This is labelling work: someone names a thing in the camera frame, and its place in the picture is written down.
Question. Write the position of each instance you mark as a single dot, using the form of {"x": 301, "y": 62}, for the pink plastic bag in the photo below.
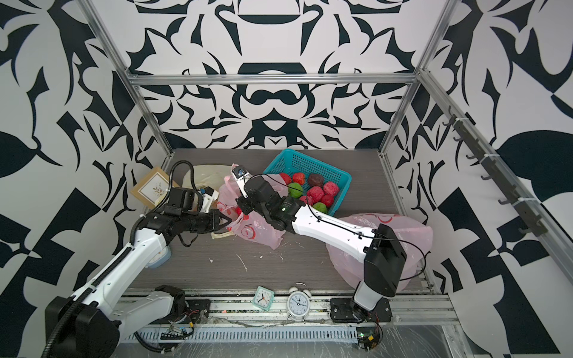
{"x": 251, "y": 227}
{"x": 415, "y": 239}

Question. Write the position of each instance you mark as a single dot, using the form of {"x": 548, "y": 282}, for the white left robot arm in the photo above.
{"x": 86, "y": 324}

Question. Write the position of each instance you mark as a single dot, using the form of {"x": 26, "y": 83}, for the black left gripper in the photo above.
{"x": 215, "y": 215}

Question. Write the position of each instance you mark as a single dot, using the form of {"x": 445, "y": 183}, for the small teal square clock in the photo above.
{"x": 263, "y": 298}

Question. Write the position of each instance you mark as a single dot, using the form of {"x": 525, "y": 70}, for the light blue round clock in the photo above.
{"x": 160, "y": 259}

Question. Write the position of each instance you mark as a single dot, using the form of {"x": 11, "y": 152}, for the small dark red apple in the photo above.
{"x": 327, "y": 200}

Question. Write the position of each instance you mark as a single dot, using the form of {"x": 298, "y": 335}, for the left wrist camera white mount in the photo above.
{"x": 210, "y": 197}

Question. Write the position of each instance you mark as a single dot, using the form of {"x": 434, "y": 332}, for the gold framed picture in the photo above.
{"x": 152, "y": 188}

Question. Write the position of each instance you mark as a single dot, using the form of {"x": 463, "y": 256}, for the pink plastic bag front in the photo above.
{"x": 415, "y": 239}

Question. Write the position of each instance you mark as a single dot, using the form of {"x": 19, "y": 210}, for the dark purple fruit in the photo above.
{"x": 315, "y": 180}

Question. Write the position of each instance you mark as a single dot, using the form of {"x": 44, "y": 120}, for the green apple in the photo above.
{"x": 295, "y": 190}
{"x": 321, "y": 207}

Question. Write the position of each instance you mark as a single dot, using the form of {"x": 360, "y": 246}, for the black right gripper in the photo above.
{"x": 242, "y": 203}

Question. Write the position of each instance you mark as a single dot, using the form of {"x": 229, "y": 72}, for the wall hook rail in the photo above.
{"x": 499, "y": 172}

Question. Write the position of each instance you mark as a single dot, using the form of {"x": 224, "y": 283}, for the white twin-bell alarm clock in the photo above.
{"x": 298, "y": 304}

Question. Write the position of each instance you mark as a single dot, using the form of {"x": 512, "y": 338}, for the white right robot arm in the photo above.
{"x": 378, "y": 249}

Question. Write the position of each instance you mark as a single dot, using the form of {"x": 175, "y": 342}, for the white slotted cable duct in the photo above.
{"x": 337, "y": 334}

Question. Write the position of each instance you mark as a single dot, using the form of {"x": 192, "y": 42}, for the yellow plastic bag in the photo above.
{"x": 211, "y": 175}

